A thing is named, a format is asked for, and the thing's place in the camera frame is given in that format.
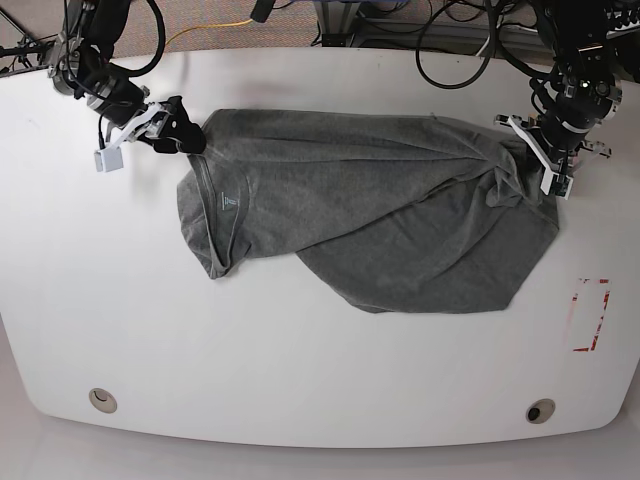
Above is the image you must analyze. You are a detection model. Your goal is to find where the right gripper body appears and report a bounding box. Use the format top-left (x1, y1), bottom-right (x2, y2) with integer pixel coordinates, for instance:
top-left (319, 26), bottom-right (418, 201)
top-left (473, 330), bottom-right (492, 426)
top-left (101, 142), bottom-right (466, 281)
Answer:
top-left (87, 78), bottom-right (170, 138)

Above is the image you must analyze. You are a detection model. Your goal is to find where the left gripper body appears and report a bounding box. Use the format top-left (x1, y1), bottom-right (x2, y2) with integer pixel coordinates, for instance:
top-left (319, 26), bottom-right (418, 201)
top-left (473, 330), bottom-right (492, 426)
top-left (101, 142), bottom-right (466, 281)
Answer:
top-left (494, 107), bottom-right (613, 173)

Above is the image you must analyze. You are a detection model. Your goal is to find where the grey T-shirt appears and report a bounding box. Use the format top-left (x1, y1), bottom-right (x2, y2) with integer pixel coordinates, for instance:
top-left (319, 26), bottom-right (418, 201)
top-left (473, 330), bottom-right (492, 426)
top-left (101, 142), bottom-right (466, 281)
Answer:
top-left (177, 109), bottom-right (560, 314)

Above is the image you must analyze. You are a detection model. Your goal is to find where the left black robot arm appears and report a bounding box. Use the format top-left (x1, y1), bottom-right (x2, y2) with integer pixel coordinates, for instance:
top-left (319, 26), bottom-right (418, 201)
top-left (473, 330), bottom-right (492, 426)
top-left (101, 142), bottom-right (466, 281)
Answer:
top-left (496, 1), bottom-right (622, 173)

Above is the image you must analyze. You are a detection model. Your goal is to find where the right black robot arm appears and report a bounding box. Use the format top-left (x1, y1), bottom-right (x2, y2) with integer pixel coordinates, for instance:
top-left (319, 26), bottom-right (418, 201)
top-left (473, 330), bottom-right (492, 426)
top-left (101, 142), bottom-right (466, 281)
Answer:
top-left (48, 1), bottom-right (206, 154)

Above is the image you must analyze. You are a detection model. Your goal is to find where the black tripod stand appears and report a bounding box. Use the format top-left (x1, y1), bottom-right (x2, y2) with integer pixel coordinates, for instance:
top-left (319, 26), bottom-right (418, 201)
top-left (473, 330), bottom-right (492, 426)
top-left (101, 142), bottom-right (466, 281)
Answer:
top-left (1, 0), bottom-right (63, 49)

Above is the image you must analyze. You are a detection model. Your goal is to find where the white power strip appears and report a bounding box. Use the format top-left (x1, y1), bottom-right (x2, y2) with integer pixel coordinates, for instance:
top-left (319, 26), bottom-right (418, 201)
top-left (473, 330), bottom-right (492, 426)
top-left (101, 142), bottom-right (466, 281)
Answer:
top-left (606, 6), bottom-right (639, 39)

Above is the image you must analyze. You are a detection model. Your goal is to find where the red tape rectangle marking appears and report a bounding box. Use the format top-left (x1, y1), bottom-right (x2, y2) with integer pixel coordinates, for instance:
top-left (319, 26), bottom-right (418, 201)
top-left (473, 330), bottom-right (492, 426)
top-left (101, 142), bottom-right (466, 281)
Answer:
top-left (568, 278), bottom-right (612, 353)

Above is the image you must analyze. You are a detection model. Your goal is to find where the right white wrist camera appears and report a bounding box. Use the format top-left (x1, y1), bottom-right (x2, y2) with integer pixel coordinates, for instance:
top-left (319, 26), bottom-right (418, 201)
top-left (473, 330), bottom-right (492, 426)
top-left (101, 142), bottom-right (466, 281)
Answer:
top-left (93, 102), bottom-right (164, 174)

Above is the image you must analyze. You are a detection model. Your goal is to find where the yellow cable on floor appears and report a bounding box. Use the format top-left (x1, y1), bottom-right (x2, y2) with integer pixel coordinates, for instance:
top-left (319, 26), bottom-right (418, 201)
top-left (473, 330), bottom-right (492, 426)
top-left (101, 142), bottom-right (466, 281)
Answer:
top-left (160, 18), bottom-right (254, 53)

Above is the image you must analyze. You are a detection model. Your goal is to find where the aluminium frame stand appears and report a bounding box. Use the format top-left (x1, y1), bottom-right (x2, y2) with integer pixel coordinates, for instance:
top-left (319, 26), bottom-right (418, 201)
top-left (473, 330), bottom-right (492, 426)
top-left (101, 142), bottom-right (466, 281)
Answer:
top-left (313, 1), bottom-right (542, 50)

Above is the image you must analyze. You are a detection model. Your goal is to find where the left table cable grommet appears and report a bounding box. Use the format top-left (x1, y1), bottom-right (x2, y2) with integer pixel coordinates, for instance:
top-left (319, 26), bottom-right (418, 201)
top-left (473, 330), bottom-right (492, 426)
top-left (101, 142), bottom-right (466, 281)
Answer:
top-left (89, 388), bottom-right (118, 414)

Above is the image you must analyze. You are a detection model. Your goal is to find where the table cable grommet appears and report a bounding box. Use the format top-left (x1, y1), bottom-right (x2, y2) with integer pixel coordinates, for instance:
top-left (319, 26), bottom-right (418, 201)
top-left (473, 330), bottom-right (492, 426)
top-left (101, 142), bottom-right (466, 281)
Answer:
top-left (89, 388), bottom-right (118, 414)
top-left (525, 398), bottom-right (556, 425)

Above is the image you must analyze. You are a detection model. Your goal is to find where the right table cable grommet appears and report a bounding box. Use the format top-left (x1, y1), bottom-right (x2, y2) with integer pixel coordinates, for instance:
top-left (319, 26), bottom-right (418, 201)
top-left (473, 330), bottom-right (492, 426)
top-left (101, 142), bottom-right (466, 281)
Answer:
top-left (525, 398), bottom-right (556, 425)

